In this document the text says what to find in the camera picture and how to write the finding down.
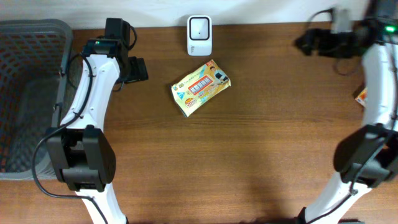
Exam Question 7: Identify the orange small carton box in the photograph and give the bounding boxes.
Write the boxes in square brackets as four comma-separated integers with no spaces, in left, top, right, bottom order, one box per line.
[355,88,368,107]

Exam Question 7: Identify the yellow snack chip bag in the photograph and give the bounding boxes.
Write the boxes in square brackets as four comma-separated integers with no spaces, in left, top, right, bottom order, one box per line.
[170,60,231,117]

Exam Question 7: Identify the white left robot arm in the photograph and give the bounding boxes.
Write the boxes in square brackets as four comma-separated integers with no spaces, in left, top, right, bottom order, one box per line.
[43,18,149,223]

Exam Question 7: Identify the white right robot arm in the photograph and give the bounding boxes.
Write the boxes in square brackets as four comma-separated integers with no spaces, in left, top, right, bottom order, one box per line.
[293,0,397,223]

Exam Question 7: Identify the white barcode scanner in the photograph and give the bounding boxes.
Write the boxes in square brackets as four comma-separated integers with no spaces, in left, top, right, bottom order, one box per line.
[187,15,213,57]

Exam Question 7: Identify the grey plastic mesh basket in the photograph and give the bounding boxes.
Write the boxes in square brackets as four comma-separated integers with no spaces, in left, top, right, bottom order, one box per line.
[1,19,82,180]

